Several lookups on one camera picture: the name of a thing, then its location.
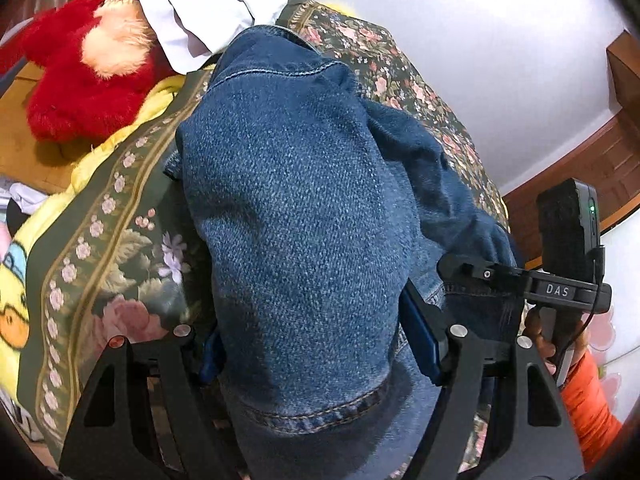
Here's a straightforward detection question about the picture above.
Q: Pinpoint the blue denim jacket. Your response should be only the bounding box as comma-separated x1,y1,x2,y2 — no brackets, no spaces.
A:
166,26,520,479

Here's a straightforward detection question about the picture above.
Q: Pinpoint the orange sleeve forearm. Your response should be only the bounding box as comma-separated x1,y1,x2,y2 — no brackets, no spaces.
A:
561,351,622,470

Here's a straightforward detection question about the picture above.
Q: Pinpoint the person right hand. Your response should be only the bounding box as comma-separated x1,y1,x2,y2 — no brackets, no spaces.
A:
524,309,588,375

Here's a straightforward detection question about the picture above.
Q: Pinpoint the brown wooden wardrobe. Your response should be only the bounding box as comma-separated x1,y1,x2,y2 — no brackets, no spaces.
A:
504,30,639,263

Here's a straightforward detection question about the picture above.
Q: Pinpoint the colourful cartoon blanket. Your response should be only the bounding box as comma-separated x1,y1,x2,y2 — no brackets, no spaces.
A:
1,240,30,400

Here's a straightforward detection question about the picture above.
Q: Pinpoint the wooden bedside board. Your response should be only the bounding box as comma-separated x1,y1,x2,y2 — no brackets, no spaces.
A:
0,63,91,194

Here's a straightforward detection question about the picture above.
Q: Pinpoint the red plush toy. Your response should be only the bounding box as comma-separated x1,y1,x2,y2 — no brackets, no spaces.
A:
1,0,176,143

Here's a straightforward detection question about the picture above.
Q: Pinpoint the white shirt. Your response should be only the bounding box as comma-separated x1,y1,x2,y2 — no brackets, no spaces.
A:
139,0,288,75

